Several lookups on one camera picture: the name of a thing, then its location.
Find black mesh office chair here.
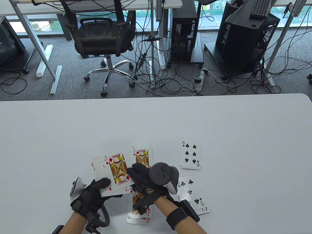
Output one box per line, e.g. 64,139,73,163
59,0,136,97

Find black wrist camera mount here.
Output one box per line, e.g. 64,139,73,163
179,199,200,223
84,214,101,234

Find few-pip clubs playing card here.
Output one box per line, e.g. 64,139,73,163
177,177,208,211

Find black rolling computer stand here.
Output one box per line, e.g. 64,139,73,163
167,32,205,68

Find many-pip spades playing card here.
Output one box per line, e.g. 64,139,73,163
180,141,202,170

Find person's left hand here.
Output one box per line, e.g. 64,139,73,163
70,177,123,218

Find black keyboard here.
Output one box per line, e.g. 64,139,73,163
250,0,272,19

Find black tilted board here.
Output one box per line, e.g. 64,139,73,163
225,0,266,30

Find large black computer tower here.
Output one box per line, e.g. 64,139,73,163
221,12,281,76

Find face hearts playing card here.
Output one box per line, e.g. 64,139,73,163
132,191,152,218

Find black flat floor stand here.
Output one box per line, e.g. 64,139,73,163
204,43,259,76

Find person's left forearm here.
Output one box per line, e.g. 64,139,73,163
60,211,88,234

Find white power strip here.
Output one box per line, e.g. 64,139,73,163
194,69,210,93

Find grey and white handheld controller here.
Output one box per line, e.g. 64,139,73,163
149,162,179,195
69,177,110,227

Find black rolling cabinet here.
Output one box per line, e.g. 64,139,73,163
0,17,36,75

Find person's right forearm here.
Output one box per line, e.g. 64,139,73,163
154,195,207,234

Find black looped floor cable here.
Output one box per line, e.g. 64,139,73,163
0,71,28,95

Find black computer case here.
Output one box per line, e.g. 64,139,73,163
215,0,235,51

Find stack of playing cards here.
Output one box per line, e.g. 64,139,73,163
91,156,132,198

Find tangle of black floor cables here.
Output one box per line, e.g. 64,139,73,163
130,0,312,98

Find person's right hand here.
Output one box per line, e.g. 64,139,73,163
127,163,181,216

